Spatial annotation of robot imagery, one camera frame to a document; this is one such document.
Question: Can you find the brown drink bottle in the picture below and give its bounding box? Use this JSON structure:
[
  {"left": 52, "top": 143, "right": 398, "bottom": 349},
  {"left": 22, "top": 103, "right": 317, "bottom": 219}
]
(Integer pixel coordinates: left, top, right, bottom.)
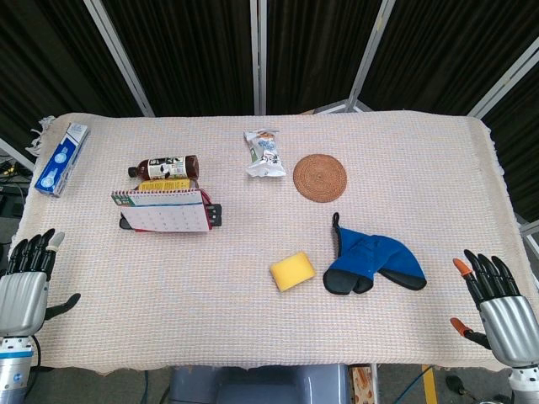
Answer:
[{"left": 127, "top": 155, "right": 200, "bottom": 180}]

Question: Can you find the blue white toothpaste box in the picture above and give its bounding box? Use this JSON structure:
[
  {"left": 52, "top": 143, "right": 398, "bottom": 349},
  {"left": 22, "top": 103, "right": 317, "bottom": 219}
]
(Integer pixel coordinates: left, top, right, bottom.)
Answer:
[{"left": 34, "top": 122, "right": 91, "bottom": 199}]

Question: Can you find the yellow sponge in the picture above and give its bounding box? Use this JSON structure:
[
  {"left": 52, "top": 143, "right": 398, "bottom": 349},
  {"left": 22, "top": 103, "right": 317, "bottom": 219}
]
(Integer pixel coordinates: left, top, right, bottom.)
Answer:
[{"left": 269, "top": 251, "right": 317, "bottom": 292}]

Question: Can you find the white snack packet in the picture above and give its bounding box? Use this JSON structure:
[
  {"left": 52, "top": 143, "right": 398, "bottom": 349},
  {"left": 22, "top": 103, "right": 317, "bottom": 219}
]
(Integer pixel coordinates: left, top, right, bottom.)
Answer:
[{"left": 243, "top": 129, "right": 287, "bottom": 179}]

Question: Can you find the red spiral desk calendar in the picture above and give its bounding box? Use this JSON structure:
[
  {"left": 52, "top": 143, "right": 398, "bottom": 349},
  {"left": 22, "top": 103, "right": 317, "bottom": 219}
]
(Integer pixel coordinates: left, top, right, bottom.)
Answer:
[{"left": 110, "top": 188, "right": 212, "bottom": 234}]

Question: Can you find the grey plastic chair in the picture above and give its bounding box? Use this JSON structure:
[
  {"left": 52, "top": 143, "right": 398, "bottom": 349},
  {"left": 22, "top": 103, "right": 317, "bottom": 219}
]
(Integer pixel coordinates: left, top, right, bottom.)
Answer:
[{"left": 168, "top": 364, "right": 353, "bottom": 404}]

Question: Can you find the orange patterned box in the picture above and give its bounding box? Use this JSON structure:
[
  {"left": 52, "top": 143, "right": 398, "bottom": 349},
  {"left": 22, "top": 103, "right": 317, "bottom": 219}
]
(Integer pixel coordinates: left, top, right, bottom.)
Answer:
[{"left": 352, "top": 364, "right": 374, "bottom": 404}]

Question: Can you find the round rattan coaster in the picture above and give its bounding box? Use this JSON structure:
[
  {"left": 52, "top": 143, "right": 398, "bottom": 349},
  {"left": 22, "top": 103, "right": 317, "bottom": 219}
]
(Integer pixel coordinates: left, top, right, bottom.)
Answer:
[{"left": 292, "top": 154, "right": 349, "bottom": 204}]

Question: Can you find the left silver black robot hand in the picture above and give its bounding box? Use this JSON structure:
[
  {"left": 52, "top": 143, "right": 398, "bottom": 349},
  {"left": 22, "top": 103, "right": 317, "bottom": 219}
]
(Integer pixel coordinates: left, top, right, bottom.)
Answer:
[{"left": 0, "top": 228, "right": 82, "bottom": 338}]

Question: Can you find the beige woven tablecloth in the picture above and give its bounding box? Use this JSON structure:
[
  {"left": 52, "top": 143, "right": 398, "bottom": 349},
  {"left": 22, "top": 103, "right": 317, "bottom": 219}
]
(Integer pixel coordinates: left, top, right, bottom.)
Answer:
[{"left": 16, "top": 109, "right": 539, "bottom": 376}]

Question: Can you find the blue black oven mitt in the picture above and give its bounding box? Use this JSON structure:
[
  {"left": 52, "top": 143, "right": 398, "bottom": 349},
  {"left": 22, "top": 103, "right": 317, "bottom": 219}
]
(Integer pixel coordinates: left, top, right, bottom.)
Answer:
[{"left": 323, "top": 212, "right": 428, "bottom": 295}]

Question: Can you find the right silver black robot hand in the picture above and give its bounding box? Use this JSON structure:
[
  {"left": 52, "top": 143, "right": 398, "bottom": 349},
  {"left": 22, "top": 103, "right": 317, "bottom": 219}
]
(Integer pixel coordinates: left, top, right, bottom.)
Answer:
[{"left": 449, "top": 248, "right": 536, "bottom": 370}]

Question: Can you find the black folding screen white frame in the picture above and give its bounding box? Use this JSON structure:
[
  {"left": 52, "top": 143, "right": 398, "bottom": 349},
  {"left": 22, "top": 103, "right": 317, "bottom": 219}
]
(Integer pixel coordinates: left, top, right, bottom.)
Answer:
[{"left": 0, "top": 0, "right": 539, "bottom": 237}]

